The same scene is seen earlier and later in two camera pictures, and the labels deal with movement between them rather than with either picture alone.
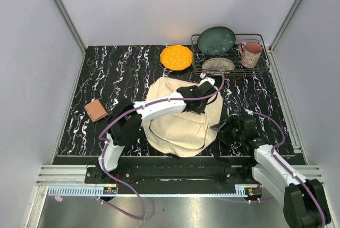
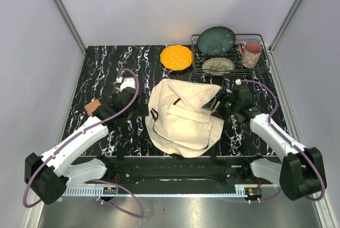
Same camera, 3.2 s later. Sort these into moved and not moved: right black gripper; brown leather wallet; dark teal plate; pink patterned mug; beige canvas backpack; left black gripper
Moved: right black gripper; left black gripper
Not moved: pink patterned mug; dark teal plate; brown leather wallet; beige canvas backpack
